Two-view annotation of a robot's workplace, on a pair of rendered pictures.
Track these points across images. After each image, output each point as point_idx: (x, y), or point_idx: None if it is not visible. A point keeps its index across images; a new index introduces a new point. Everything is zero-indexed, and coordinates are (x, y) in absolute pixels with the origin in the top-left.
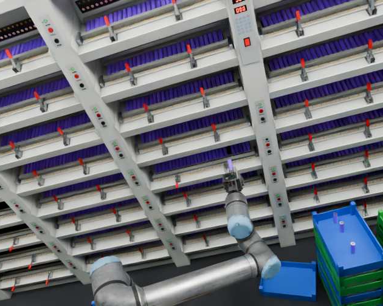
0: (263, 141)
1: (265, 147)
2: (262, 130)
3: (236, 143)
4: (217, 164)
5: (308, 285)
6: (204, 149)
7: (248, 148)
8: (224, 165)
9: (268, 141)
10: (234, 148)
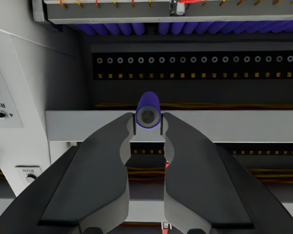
0: (12, 111)
1: None
2: (24, 147)
3: (114, 113)
4: (214, 0)
5: None
6: (227, 124)
7: (80, 26)
8: (187, 8)
9: None
10: (129, 27)
